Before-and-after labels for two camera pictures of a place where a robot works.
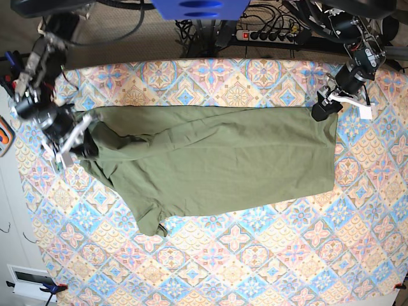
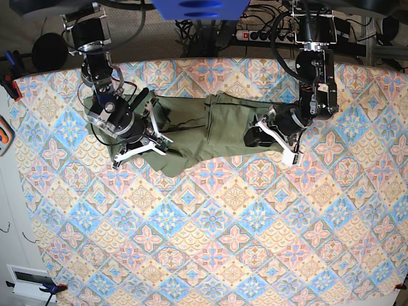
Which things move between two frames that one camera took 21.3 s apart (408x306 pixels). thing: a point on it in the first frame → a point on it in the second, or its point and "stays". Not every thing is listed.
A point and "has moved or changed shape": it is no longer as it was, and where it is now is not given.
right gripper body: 350,80 → 289,119
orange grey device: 7,136 stays
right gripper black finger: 320,111 → 254,137
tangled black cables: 204,37 stays
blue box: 201,9 stays
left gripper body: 56,121 → 115,114
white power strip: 268,36 stays
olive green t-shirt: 170,160 has moved or changed shape
